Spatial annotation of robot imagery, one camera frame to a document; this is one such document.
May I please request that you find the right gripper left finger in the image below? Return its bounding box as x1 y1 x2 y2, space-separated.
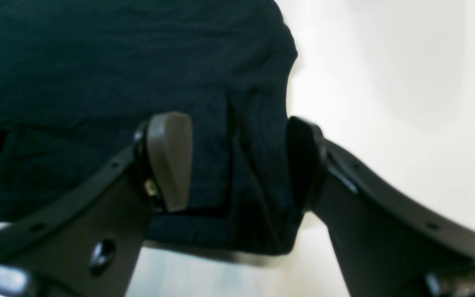
0 112 193 297

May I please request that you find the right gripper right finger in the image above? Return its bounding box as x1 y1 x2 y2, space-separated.
287 117 475 297

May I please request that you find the black printed t-shirt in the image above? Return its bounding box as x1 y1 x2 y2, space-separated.
0 0 302 255

